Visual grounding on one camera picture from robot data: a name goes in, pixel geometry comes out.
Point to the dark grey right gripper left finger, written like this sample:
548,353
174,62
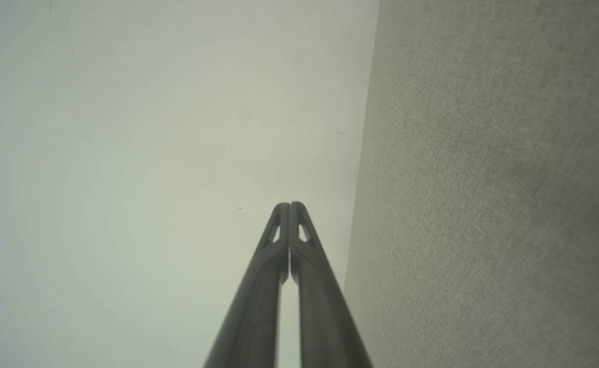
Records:
258,306

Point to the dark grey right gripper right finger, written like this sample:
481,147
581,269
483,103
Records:
325,317

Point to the grey fabric sofa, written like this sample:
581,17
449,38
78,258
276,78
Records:
483,179

